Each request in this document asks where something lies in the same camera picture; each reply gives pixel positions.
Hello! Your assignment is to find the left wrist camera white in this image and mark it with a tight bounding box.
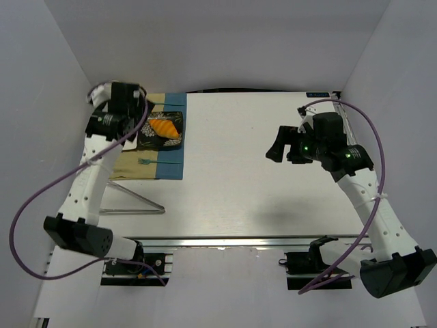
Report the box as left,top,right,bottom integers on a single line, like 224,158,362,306
86,81,113,108

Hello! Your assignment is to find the teal fork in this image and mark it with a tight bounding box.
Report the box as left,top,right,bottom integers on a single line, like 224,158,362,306
137,159,182,165

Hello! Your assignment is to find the aluminium table front rail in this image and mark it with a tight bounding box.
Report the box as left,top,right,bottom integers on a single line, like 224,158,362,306
122,234,373,250

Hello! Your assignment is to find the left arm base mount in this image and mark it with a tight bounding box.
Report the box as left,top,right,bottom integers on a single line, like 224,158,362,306
100,251,173,287

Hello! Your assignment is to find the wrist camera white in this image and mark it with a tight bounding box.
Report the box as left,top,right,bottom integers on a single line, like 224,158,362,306
86,81,113,108
298,107,319,133

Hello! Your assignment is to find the striped croissant bread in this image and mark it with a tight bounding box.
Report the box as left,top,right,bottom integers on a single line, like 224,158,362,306
148,119,179,139

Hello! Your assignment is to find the white square plate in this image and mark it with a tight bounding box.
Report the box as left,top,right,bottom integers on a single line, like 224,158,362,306
122,138,137,151

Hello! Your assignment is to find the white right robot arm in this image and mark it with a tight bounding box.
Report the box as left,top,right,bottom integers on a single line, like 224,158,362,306
266,112,436,299

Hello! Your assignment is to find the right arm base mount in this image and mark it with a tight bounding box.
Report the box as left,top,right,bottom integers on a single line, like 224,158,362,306
278,236,352,290

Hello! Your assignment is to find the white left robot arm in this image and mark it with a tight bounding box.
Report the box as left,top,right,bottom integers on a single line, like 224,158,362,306
44,81,148,260

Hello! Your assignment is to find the blue table label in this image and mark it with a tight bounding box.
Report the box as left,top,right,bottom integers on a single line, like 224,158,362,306
305,92,330,98

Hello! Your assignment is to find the black floral square plate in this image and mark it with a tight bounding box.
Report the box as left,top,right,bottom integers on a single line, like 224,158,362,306
136,111,184,150

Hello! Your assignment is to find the teal knife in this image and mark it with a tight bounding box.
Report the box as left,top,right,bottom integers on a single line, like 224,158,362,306
153,102,184,107

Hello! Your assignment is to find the blue and tan placemat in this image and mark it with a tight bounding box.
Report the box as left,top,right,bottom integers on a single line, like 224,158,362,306
111,93,187,180

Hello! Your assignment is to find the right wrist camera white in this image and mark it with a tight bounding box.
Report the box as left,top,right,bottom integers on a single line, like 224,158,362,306
298,107,319,133

